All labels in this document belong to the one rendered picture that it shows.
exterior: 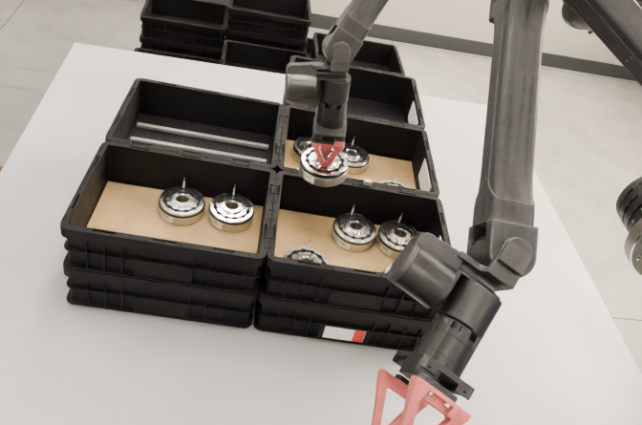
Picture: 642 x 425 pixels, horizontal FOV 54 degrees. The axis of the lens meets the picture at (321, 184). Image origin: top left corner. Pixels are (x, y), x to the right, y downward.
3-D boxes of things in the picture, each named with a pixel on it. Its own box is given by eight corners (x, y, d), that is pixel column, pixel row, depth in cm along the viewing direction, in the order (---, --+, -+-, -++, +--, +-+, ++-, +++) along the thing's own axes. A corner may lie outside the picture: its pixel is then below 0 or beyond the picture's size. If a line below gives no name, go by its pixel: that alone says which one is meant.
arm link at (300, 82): (352, 42, 116) (345, 37, 124) (289, 38, 114) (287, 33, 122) (346, 106, 120) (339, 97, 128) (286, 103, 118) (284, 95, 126)
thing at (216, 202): (254, 198, 148) (255, 196, 148) (252, 226, 140) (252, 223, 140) (211, 192, 147) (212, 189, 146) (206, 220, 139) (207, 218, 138)
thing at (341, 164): (348, 152, 139) (348, 150, 138) (346, 180, 131) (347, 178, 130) (303, 145, 138) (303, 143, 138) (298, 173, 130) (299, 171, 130)
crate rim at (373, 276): (438, 204, 152) (440, 197, 150) (457, 297, 128) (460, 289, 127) (275, 177, 148) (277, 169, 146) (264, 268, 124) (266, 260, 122)
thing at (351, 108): (404, 110, 205) (414, 79, 198) (413, 162, 181) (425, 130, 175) (285, 88, 201) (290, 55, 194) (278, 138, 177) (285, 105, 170)
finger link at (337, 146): (308, 171, 130) (311, 134, 125) (310, 151, 136) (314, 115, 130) (339, 175, 131) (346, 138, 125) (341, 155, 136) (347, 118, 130)
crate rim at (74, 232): (275, 177, 148) (276, 169, 146) (264, 268, 124) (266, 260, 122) (103, 148, 143) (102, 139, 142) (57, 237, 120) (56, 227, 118)
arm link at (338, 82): (353, 79, 119) (350, 65, 123) (317, 77, 118) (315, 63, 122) (349, 110, 123) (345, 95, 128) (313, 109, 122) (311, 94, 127)
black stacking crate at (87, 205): (268, 207, 153) (275, 171, 146) (257, 299, 130) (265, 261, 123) (104, 180, 149) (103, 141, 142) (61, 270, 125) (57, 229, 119)
